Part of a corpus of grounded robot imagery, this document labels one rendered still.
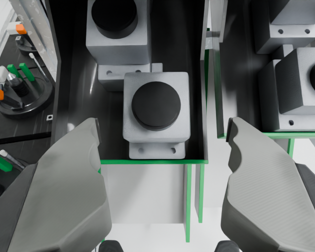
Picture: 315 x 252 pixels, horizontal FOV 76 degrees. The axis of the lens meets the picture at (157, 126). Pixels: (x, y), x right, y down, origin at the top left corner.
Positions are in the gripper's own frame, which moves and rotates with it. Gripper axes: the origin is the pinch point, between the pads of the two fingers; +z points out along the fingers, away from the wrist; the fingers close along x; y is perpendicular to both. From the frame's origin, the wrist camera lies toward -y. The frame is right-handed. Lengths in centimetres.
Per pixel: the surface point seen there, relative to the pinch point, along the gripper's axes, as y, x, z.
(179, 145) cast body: 3.2, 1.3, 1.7
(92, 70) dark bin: -0.7, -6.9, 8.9
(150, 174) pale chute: 16.9, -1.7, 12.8
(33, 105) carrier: 14.0, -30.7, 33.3
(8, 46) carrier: 4, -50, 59
